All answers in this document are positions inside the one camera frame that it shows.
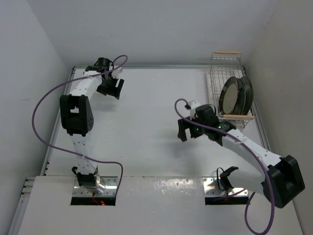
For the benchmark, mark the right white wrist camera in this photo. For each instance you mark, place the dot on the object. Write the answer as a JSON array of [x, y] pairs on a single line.
[[192, 106]]

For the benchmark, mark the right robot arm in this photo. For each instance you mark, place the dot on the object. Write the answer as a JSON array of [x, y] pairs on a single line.
[[278, 178]]

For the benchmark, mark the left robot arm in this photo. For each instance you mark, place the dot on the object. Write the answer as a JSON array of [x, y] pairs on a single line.
[[77, 118]]

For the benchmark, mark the white drip tray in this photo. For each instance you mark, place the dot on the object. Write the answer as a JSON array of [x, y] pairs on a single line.
[[216, 79]]

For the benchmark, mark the blue floral plate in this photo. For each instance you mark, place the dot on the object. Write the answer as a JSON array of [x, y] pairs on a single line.
[[241, 98]]

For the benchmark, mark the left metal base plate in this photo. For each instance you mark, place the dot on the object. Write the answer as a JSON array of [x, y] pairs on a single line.
[[106, 188]]

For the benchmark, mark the grey rimmed cream plate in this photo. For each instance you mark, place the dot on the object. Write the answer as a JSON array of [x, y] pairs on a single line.
[[248, 94]]

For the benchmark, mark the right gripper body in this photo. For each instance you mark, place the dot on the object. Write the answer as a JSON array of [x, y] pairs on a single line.
[[195, 130]]

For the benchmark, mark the black rimmed patterned plate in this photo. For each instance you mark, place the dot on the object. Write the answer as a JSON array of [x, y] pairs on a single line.
[[229, 97]]

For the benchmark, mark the metal base plate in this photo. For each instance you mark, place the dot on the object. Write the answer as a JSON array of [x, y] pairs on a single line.
[[106, 188], [211, 189]]

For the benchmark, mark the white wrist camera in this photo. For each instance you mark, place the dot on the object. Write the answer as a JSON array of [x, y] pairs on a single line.
[[192, 106], [117, 72]]

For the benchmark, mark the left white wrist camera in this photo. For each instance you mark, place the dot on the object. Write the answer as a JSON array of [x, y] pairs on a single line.
[[117, 72]]

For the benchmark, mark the white wire dish rack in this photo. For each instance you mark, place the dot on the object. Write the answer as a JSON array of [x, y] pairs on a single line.
[[231, 59]]

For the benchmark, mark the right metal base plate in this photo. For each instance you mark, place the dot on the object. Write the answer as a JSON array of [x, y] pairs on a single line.
[[211, 189]]

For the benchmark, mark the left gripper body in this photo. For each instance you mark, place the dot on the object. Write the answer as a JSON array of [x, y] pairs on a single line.
[[108, 86]]

